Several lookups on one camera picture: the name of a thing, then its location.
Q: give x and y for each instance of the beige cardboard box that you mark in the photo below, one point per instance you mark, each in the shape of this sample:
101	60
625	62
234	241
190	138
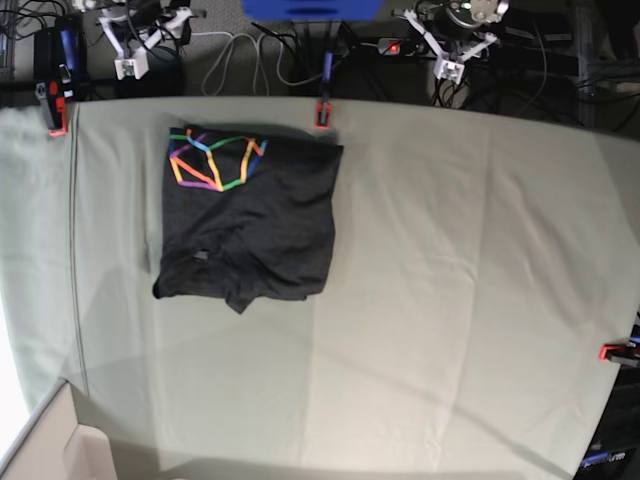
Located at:
55	445

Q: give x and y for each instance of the blue plastic box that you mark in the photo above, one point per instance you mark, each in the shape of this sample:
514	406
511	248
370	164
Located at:
320	10

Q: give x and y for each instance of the black t-shirt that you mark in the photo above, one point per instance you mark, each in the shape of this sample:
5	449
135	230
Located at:
246	215

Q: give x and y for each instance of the middle black orange clamp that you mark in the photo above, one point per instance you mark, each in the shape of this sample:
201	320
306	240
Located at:
323	105

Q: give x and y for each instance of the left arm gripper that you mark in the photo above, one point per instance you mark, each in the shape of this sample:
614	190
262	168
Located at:
454	31

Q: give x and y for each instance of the left black orange clamp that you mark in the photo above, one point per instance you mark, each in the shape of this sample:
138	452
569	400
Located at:
59	64

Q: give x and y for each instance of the round black stool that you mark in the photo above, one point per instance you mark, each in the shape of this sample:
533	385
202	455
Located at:
165	78

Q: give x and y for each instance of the light green table cloth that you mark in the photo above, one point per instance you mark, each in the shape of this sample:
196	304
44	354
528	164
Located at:
480	264

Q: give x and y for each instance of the black power strip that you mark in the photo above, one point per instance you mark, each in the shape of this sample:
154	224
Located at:
404	50

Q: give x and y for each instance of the black orange clamp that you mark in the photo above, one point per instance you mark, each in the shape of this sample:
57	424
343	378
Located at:
323	105
625	353
59	64

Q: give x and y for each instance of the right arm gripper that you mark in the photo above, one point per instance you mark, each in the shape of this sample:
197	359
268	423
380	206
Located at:
143	31

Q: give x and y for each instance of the right black orange clamp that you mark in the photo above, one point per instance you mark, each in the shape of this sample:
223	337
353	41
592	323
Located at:
625	353

